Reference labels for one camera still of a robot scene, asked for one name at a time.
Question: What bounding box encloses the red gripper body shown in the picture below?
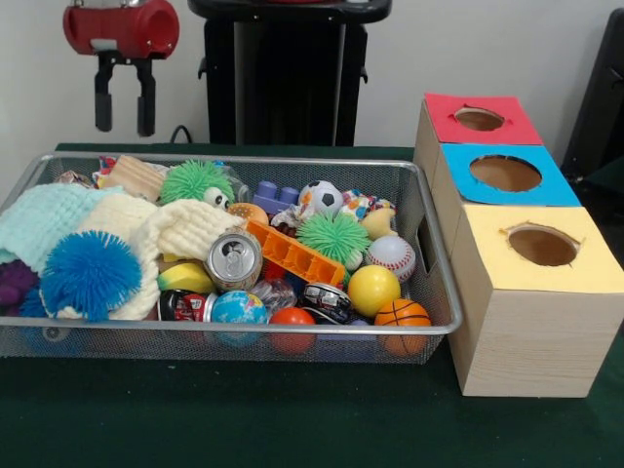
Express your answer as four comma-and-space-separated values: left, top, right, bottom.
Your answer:
62, 0, 180, 62

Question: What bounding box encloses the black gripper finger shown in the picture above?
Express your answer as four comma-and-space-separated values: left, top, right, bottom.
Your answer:
136, 58, 157, 137
94, 52, 114, 133

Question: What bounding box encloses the cream cloth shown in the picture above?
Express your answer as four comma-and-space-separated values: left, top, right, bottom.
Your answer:
38, 193, 247, 323

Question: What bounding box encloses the mint green cloth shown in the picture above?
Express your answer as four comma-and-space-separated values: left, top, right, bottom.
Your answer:
0, 183, 123, 267

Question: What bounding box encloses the large blue spiky ball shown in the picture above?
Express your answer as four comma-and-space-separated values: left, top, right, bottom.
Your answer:
40, 230, 143, 323

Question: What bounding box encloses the long orange toy block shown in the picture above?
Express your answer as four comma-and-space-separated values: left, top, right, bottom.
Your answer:
245, 218, 347, 287

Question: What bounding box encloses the colourful patterned fabric toy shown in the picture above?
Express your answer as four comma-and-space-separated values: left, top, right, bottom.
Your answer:
340, 189, 391, 220

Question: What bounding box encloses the pale yellow plush toy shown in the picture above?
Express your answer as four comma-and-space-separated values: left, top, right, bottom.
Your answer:
360, 207, 397, 241

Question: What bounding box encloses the silver mesh bin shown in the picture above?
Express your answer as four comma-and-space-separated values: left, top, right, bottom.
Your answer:
0, 150, 463, 366

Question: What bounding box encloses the wooden box with three holes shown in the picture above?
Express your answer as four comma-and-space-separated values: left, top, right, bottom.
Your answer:
413, 92, 624, 399

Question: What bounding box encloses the green spiky ball with eyes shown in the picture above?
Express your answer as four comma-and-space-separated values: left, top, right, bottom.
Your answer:
159, 159, 236, 211

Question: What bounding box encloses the toy soccer ball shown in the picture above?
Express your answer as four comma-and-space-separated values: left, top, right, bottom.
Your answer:
297, 180, 344, 215

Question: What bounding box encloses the white toy baseball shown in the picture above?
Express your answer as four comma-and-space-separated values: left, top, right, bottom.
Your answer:
365, 235, 417, 284

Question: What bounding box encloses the yellow ball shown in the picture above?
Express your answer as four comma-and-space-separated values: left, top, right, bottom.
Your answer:
347, 265, 402, 319

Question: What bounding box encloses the orange toy basketball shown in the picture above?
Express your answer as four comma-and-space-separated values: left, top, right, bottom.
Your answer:
373, 298, 433, 357

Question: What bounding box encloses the black side stand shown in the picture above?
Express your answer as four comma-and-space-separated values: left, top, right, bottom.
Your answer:
560, 7, 624, 170

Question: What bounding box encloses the dark green side table cloth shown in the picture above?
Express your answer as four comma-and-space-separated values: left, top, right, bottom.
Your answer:
582, 158, 624, 196

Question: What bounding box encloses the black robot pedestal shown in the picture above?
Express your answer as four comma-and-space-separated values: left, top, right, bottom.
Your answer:
187, 0, 394, 147

